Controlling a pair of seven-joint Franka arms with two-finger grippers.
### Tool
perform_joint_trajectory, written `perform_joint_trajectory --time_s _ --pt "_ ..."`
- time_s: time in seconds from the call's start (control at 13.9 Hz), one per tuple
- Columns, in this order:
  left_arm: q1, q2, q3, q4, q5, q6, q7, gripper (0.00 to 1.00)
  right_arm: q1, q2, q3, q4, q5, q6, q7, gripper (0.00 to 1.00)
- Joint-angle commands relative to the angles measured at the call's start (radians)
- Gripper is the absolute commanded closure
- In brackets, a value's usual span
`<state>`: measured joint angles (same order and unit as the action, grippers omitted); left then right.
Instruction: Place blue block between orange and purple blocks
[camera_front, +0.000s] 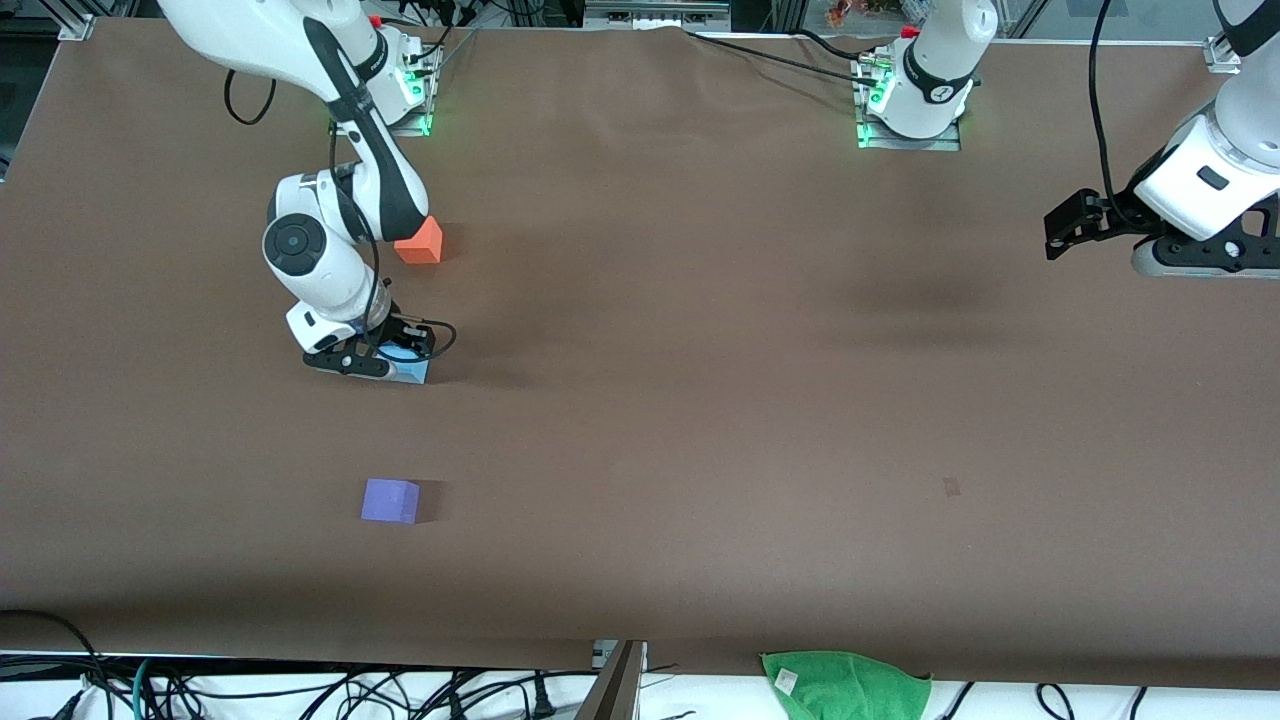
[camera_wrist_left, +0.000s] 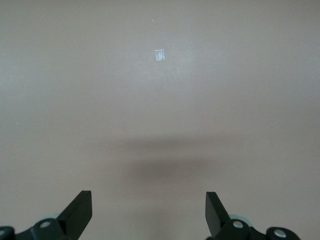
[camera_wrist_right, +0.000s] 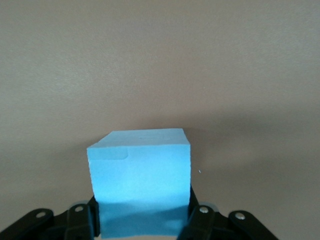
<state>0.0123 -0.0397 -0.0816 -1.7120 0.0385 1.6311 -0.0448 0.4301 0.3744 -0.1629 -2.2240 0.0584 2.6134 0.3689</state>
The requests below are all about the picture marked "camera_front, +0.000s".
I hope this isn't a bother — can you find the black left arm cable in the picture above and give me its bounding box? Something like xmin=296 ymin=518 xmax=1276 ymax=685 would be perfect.
xmin=1088 ymin=0 xmax=1143 ymax=233

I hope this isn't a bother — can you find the brown paper table cover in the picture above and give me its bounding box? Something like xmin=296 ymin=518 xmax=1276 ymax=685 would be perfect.
xmin=0 ymin=18 xmax=1280 ymax=691

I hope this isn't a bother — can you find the teal cable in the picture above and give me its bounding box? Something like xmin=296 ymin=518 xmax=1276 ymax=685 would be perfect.
xmin=132 ymin=656 xmax=162 ymax=720

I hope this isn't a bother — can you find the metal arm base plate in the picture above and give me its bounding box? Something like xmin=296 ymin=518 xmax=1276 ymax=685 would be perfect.
xmin=327 ymin=45 xmax=439 ymax=138
xmin=852 ymin=55 xmax=964 ymax=152

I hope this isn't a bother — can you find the grey metal beam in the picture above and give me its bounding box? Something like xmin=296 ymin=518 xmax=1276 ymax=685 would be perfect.
xmin=574 ymin=640 xmax=649 ymax=720

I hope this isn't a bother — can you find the thick black cable loop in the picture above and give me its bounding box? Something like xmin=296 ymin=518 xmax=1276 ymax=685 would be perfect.
xmin=0 ymin=609 xmax=117 ymax=720

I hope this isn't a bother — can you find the light blue foam block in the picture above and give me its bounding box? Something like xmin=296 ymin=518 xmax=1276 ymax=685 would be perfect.
xmin=375 ymin=340 xmax=432 ymax=387

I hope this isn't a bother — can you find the black cable across table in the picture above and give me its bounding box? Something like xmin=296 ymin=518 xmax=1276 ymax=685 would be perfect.
xmin=684 ymin=29 xmax=883 ymax=81

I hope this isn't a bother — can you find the green cloth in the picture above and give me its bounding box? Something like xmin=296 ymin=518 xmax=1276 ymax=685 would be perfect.
xmin=761 ymin=650 xmax=934 ymax=720

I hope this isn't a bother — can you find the grey equipment box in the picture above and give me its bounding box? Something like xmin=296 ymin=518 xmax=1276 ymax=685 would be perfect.
xmin=584 ymin=0 xmax=732 ymax=32

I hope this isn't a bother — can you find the orange foam block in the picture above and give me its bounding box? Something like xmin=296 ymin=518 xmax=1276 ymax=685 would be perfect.
xmin=393 ymin=215 xmax=444 ymax=266

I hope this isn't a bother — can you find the purple foam block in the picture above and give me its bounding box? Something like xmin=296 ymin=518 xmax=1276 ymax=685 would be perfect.
xmin=361 ymin=478 xmax=422 ymax=526

